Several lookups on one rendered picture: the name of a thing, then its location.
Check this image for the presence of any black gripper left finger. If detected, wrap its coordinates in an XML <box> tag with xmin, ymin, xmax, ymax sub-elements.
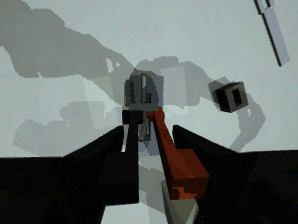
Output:
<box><xmin>0</xmin><ymin>125</ymin><xmax>124</xmax><ymax>224</ymax></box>

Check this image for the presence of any grey forked bar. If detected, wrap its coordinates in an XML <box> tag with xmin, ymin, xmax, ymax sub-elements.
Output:
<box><xmin>254</xmin><ymin>0</ymin><xmax>290</xmax><ymax>66</ymax></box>

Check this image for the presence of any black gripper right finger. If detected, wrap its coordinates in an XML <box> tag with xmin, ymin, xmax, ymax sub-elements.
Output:
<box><xmin>172</xmin><ymin>125</ymin><xmax>298</xmax><ymax>224</ymax></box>

